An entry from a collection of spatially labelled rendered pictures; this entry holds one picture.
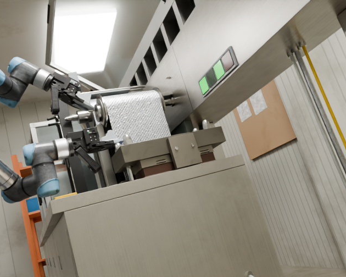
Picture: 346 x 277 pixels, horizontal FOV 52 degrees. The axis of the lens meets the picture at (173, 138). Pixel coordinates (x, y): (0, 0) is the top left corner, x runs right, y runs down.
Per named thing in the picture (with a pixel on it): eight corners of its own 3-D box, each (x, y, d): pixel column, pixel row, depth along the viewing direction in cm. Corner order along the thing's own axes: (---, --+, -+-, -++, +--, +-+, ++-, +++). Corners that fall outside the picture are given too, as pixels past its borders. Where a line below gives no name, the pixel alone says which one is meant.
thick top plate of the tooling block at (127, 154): (115, 173, 129) (110, 158, 130) (207, 152, 146) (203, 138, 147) (124, 162, 115) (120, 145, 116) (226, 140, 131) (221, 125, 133)
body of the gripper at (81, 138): (98, 126, 133) (66, 131, 128) (104, 147, 131) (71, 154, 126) (95, 132, 139) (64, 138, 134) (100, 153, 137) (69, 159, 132)
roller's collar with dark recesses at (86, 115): (78, 126, 169) (75, 113, 171) (90, 123, 172) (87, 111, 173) (79, 121, 164) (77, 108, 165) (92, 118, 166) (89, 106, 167)
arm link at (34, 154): (26, 171, 126) (22, 148, 128) (57, 164, 130) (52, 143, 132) (26, 165, 119) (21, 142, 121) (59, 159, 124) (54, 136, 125)
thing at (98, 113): (98, 126, 145) (93, 112, 149) (102, 125, 146) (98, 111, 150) (99, 114, 140) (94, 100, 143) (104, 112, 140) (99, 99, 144)
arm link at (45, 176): (42, 200, 128) (35, 171, 131) (66, 190, 125) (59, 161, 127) (25, 201, 121) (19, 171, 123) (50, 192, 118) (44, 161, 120)
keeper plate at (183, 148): (174, 169, 120) (166, 139, 123) (200, 163, 124) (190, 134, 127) (177, 167, 118) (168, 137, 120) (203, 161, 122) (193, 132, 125)
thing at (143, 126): (120, 161, 136) (109, 116, 139) (174, 149, 145) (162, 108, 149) (121, 160, 135) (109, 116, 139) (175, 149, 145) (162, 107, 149)
